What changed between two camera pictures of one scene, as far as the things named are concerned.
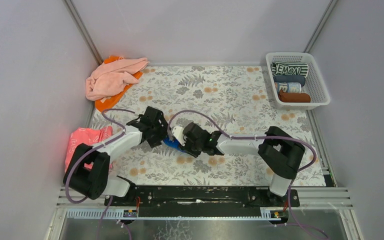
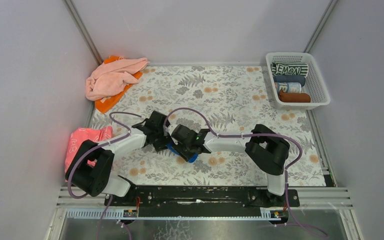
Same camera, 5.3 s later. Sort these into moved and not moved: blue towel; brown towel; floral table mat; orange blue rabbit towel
Moved: blue towel
Not moved: orange blue rabbit towel; floral table mat; brown towel
